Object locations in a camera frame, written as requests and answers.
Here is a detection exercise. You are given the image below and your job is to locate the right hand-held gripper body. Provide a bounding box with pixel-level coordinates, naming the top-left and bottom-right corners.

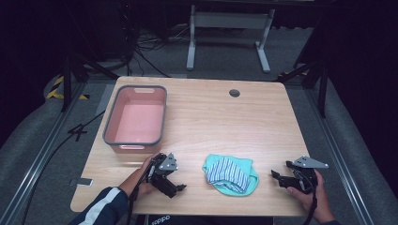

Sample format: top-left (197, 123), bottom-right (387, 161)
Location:
top-left (285, 155), bottom-right (329, 195)

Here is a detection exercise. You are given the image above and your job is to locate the aluminium floor rail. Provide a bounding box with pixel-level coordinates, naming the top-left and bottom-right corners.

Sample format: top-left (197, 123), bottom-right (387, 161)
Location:
top-left (0, 80), bottom-right (89, 225)
top-left (304, 87), bottom-right (375, 225)

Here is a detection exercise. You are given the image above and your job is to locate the person's right hand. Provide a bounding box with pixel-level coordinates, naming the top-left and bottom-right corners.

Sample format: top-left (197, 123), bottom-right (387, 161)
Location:
top-left (285, 170), bottom-right (336, 225)

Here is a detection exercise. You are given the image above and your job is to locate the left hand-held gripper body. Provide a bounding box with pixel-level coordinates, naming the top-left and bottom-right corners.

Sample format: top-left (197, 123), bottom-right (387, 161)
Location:
top-left (145, 152), bottom-right (179, 200)

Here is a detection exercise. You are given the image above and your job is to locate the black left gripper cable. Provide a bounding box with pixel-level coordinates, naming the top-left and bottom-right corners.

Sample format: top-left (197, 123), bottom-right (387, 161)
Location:
top-left (126, 158), bottom-right (158, 225)

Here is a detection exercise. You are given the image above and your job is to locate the person's left hand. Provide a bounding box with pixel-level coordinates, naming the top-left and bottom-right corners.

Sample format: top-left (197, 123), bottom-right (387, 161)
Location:
top-left (118, 155), bottom-right (161, 199)

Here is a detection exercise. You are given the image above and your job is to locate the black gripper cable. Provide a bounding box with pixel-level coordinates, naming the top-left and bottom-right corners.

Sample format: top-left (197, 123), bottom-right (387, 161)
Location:
top-left (300, 179), bottom-right (319, 225)
top-left (126, 158), bottom-right (158, 225)

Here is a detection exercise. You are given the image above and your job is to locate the pink basin with grey rim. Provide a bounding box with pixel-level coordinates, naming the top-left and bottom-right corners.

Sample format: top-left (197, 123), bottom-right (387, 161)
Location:
top-left (102, 84), bottom-right (168, 155)

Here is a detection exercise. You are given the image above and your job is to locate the teal striped cloth garment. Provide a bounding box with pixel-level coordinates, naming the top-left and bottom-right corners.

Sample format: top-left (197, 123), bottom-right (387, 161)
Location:
top-left (202, 153), bottom-right (260, 198)

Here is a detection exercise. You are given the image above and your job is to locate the yellow black floor tape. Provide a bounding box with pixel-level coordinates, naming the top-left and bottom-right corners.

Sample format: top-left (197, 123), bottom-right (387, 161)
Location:
top-left (45, 75), bottom-right (91, 101)

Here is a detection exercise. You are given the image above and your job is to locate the grey tape piece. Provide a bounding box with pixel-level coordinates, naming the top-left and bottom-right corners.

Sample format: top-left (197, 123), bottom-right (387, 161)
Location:
top-left (69, 176), bottom-right (94, 188)

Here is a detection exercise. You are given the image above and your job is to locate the black tape cross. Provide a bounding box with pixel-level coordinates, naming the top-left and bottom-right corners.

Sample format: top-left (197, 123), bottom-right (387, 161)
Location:
top-left (67, 123), bottom-right (89, 143)

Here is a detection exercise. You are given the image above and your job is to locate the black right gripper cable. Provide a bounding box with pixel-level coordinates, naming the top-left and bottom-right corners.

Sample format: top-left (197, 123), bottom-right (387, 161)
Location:
top-left (300, 179), bottom-right (319, 225)

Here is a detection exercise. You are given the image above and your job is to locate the bundle of black floor cables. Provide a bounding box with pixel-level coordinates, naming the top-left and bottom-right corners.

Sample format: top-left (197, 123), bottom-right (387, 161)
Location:
top-left (120, 18), bottom-right (195, 79)

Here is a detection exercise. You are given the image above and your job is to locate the black floor cable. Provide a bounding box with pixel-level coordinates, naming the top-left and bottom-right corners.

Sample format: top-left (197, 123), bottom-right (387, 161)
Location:
top-left (19, 110), bottom-right (107, 225)

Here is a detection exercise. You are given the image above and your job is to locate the black tripod stand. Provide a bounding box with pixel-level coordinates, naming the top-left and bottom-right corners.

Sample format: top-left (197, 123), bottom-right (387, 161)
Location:
top-left (60, 52), bottom-right (120, 113)
top-left (274, 58), bottom-right (330, 119)

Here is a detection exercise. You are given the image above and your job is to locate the white metal desk frame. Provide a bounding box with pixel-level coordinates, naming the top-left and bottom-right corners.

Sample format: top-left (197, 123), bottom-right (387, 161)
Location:
top-left (186, 4), bottom-right (276, 75)

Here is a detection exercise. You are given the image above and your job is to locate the person's dark printed clothing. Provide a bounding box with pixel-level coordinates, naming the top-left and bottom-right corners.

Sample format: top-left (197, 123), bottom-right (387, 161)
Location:
top-left (134, 214), bottom-right (275, 225)

